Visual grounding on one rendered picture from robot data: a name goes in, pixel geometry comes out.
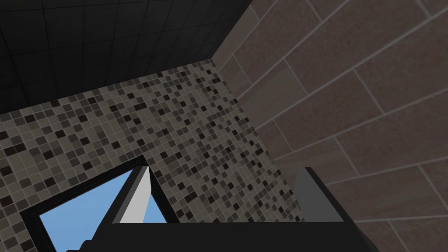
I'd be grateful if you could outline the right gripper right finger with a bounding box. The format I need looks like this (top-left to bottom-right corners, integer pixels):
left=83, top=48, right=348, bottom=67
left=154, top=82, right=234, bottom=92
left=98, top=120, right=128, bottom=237
left=293, top=167, right=355, bottom=223

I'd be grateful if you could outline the black framed window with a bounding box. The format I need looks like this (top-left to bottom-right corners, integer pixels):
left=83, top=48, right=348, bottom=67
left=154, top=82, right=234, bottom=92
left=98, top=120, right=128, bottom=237
left=19, top=155, right=181, bottom=252

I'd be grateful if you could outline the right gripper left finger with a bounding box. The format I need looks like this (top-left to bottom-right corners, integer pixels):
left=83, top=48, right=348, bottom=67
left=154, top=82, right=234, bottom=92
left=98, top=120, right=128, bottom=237
left=112, top=166, right=152, bottom=224

